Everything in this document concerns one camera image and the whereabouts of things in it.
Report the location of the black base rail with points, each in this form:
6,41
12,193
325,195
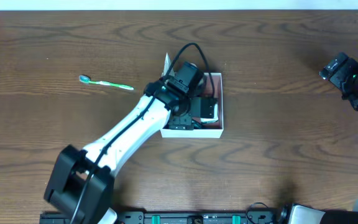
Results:
252,216

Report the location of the white cream tube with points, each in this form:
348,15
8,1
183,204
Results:
167,64

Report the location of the green white soap packet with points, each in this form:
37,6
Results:
213,117

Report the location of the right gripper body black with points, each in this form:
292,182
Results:
339,73

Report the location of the white box with pink interior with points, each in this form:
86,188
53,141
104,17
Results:
212,130

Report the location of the blue clear bottle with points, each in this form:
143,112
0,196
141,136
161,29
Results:
198,81

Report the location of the green toothbrush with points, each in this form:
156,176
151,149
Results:
86,80

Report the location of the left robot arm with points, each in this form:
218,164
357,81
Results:
82,181

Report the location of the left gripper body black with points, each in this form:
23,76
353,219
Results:
204,107

